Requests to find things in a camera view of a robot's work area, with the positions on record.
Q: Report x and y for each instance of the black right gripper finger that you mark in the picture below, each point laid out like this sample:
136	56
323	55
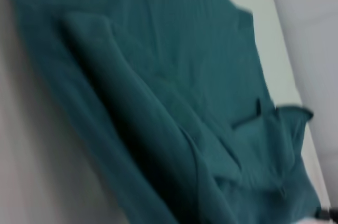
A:
325	214

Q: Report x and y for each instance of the teal t-shirt with beige print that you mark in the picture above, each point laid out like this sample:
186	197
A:
158	89

